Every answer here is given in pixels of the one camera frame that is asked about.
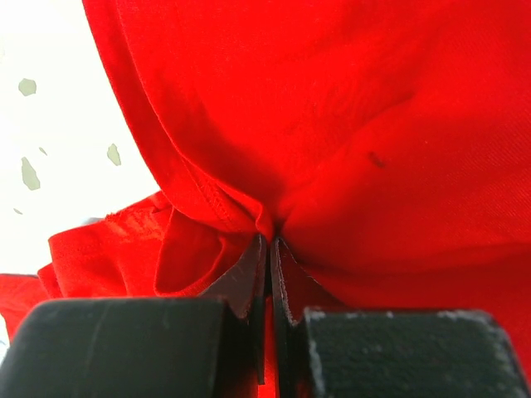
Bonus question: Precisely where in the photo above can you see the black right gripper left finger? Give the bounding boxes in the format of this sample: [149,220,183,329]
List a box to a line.
[1,235,267,397]

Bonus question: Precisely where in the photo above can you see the red t-shirt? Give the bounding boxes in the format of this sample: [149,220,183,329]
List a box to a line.
[1,1,530,397]

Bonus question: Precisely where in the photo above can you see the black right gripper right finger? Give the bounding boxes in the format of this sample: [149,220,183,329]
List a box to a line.
[270,239,530,397]

